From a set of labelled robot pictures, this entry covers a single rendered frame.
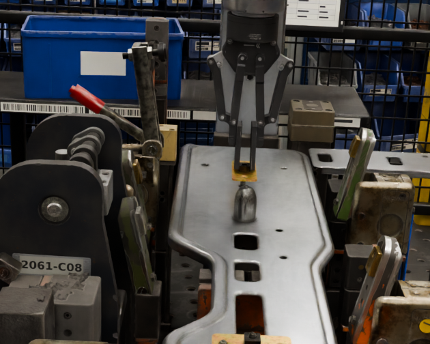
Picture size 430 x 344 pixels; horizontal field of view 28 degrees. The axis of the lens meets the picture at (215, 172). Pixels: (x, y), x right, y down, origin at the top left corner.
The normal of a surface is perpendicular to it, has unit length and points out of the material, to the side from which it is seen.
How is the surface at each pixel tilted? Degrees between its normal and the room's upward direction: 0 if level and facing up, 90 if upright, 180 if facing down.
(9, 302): 3
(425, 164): 0
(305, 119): 88
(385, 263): 90
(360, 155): 90
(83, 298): 0
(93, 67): 90
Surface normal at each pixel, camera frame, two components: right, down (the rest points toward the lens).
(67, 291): 0.04, -0.94
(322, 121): -0.01, 0.32
